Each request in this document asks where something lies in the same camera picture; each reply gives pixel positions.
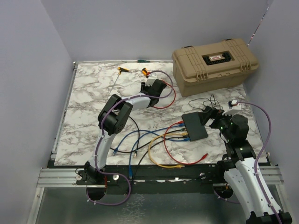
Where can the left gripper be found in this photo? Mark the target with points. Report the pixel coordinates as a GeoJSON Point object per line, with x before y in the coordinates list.
{"type": "Point", "coordinates": [143, 87]}

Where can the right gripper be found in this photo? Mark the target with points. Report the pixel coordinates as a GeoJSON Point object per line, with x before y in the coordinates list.
{"type": "Point", "coordinates": [219, 116]}

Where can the black power adapter with cable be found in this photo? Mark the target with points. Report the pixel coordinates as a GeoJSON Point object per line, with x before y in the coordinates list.
{"type": "Point", "coordinates": [200, 102]}

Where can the black network switch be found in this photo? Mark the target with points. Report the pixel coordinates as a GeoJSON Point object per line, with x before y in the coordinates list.
{"type": "Point", "coordinates": [194, 127]}

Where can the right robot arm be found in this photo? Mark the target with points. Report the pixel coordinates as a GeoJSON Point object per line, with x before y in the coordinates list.
{"type": "Point", "coordinates": [241, 171]}

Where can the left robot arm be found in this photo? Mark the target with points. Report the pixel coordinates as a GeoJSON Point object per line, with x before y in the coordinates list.
{"type": "Point", "coordinates": [113, 118]}

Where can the yellow black utility knife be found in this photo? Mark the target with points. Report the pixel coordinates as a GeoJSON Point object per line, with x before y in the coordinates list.
{"type": "Point", "coordinates": [145, 72]}

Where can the tan plastic toolbox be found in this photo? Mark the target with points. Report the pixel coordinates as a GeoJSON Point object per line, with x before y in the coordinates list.
{"type": "Point", "coordinates": [199, 69]}

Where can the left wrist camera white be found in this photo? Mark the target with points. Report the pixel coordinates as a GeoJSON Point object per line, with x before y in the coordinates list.
{"type": "Point", "coordinates": [151, 78]}

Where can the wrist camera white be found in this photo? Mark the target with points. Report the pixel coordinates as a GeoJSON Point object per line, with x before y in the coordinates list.
{"type": "Point", "coordinates": [233, 108]}
{"type": "Point", "coordinates": [151, 78]}

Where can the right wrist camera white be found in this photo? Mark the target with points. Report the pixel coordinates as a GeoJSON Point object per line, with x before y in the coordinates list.
{"type": "Point", "coordinates": [233, 108]}

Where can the green handled screwdriver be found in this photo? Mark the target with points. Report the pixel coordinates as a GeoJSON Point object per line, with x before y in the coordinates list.
{"type": "Point", "coordinates": [143, 61]}

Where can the yellow black T-handle wrench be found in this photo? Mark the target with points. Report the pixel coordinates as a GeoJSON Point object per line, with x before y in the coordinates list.
{"type": "Point", "coordinates": [121, 70]}

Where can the black mounting rail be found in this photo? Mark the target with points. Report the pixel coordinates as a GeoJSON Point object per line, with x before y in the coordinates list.
{"type": "Point", "coordinates": [147, 179]}

